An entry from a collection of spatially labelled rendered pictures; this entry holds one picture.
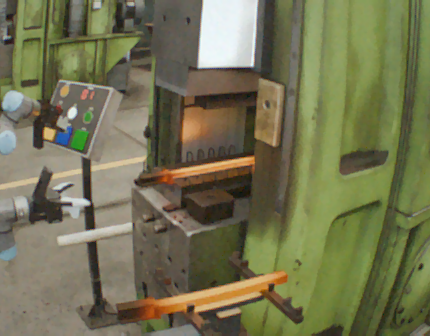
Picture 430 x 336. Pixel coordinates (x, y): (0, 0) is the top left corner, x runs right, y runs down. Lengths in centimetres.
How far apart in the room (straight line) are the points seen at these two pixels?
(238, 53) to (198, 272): 67
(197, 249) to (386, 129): 70
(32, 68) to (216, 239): 508
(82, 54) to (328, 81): 527
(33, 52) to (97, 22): 95
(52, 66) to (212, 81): 489
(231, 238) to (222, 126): 51
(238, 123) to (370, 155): 62
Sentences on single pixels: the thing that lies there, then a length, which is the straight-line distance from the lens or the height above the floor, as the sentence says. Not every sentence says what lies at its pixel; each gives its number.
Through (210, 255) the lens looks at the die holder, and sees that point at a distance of 156.
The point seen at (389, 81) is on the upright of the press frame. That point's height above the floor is 139.
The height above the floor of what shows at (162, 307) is 96.
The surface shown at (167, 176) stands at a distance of 162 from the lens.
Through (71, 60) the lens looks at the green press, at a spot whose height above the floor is 64.
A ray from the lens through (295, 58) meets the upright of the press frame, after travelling 132.
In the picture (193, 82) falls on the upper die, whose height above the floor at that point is 131.
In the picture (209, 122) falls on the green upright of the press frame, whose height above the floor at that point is 109.
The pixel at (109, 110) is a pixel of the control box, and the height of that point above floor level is 111.
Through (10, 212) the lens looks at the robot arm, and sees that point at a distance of 143.
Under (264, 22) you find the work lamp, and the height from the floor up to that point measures 153.
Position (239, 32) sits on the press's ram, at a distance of 149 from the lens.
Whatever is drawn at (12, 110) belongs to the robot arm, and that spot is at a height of 122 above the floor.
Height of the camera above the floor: 162
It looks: 21 degrees down
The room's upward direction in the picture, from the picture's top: 4 degrees clockwise
